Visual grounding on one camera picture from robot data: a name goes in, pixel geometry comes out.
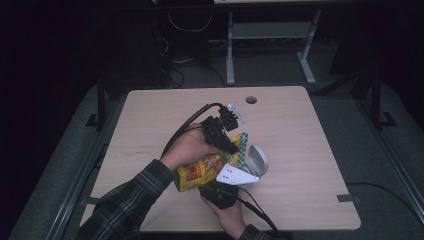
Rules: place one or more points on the aluminium frame rail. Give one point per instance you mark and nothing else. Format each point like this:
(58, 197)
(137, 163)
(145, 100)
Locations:
(80, 180)
(396, 166)

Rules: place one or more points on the person's left hand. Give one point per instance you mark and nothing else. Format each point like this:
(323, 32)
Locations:
(188, 148)

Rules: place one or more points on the person's right hand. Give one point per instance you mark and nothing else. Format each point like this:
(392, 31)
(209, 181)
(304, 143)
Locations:
(231, 218)

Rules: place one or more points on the yellow green refill pouch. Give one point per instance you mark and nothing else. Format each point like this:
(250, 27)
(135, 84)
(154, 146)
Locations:
(196, 173)

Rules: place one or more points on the grey tape strip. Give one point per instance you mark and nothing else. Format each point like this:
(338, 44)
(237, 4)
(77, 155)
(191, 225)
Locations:
(91, 201)
(348, 198)

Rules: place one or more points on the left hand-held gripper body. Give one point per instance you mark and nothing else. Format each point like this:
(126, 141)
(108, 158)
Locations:
(215, 131)

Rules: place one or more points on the black metal stand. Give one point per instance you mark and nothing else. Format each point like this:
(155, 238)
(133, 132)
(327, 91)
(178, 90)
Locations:
(101, 100)
(376, 100)

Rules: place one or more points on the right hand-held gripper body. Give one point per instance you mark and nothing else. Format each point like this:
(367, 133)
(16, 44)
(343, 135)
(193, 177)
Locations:
(233, 175)

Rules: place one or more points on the clear container with white lid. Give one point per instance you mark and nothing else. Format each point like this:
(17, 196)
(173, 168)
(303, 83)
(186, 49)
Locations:
(258, 160)

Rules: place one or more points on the white metal desk frame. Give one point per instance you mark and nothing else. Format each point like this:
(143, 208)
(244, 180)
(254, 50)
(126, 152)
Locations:
(270, 30)

